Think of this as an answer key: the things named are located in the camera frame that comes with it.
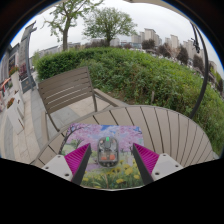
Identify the flower print mouse pad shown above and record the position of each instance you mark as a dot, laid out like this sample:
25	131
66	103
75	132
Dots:
110	176

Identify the distant apartment buildings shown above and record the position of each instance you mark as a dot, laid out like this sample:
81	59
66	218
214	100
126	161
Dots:
173	41

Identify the dark grey tall pylon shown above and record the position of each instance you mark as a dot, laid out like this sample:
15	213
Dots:
26	60

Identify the transparent computer mouse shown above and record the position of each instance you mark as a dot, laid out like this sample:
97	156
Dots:
108	151

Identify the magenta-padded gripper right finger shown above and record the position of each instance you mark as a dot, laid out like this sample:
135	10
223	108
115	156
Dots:
146	159

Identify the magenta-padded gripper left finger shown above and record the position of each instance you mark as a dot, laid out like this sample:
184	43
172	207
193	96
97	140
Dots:
76	159

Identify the round leafy tree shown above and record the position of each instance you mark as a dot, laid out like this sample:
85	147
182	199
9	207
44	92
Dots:
108	23

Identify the brown slatted outdoor chair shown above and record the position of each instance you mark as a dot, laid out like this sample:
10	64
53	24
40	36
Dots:
66	88

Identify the green hedge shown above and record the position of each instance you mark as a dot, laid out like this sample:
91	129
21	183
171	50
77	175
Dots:
140	76

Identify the beige cantilever patio umbrella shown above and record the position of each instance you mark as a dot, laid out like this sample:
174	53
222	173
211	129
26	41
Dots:
204	73

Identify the thin leaning tree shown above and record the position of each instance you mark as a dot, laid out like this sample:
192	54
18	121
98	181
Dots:
65	30

